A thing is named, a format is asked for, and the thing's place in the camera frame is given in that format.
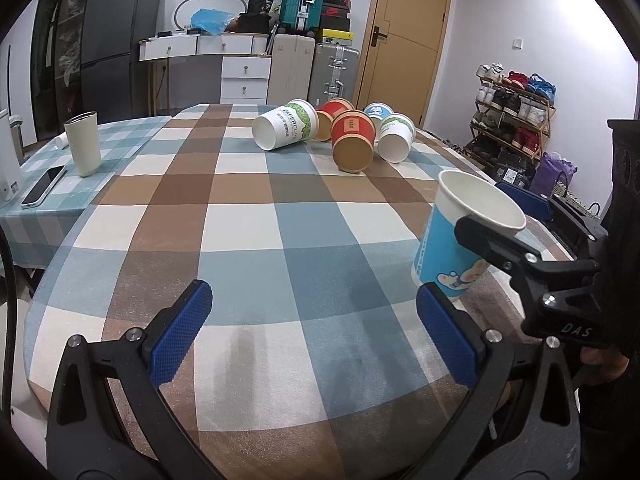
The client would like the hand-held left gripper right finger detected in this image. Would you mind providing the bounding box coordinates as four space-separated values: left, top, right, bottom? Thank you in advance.
400 282 583 480

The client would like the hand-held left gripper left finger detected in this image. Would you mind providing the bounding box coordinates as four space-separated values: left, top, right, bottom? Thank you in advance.
45 279 222 480

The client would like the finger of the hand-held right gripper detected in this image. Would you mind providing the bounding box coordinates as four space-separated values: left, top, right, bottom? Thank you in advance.
454 216 602 313
494 182 608 262

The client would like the blue cartoon paper cup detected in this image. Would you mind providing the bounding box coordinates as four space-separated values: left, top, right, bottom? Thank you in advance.
411 170 528 303

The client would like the small white green paper cup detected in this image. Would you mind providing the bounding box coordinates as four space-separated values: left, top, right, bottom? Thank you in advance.
377 112 416 163

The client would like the small blue paper cup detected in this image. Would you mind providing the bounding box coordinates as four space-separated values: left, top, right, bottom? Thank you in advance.
363 102 396 123

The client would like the red and kraft paper cup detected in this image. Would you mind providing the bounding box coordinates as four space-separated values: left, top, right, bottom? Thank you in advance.
331 109 377 175

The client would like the large white green paper cup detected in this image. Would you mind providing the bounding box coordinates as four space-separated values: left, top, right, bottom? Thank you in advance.
252 98 319 152

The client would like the person's right hand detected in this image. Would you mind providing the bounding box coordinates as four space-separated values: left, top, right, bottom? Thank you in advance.
580 346 632 390

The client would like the black patterned bag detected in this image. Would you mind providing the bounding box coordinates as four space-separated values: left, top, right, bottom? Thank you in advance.
492 147 536 188

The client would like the purple bag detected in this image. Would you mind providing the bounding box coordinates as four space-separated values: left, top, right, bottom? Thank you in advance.
530 152 577 196

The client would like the wooden shoe rack with shoes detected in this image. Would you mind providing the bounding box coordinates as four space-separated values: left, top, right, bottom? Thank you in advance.
465 64 557 171

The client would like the brown blue plaid tablecloth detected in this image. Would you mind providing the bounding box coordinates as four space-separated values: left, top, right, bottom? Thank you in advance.
22 103 576 480

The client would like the smartphone with white case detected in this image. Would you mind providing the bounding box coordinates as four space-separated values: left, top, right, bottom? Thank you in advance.
20 164 67 209

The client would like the teal checked tablecloth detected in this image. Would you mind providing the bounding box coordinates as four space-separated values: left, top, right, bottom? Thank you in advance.
0 115 173 268

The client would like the white tumbler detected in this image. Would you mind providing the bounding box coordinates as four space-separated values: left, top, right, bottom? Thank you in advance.
63 111 102 177

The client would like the wooden door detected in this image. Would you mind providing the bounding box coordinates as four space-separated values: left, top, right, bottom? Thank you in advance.
352 0 455 113

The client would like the silver suitcase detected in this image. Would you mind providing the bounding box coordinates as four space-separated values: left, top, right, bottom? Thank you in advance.
307 42 361 109

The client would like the white appliance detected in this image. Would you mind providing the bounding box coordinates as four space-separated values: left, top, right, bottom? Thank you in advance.
0 110 23 204

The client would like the yellow shoe box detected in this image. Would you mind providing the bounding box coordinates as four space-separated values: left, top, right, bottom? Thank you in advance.
316 29 355 45

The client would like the grey bin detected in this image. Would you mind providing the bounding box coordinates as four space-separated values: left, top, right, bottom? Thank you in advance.
9 116 26 166

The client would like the red and black shoe box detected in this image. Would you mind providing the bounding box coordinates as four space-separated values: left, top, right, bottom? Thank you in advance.
320 4 352 31

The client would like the white suitcase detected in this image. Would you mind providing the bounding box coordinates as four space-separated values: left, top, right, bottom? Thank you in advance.
266 34 316 106

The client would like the white dresser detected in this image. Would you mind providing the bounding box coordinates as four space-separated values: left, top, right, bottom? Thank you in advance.
139 32 273 107

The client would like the dark grey refrigerator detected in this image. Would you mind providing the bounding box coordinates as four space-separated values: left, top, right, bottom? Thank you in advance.
80 0 167 123

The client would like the dark glass-door cabinet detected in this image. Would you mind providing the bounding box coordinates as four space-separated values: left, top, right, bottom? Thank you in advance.
30 0 83 128

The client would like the blue plastic bag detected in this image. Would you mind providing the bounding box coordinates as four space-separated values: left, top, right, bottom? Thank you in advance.
191 8 236 36

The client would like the oval mirror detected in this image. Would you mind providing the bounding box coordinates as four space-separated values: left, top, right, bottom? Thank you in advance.
172 0 248 32

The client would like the black cable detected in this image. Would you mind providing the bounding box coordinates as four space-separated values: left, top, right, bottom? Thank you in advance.
0 225 22 411

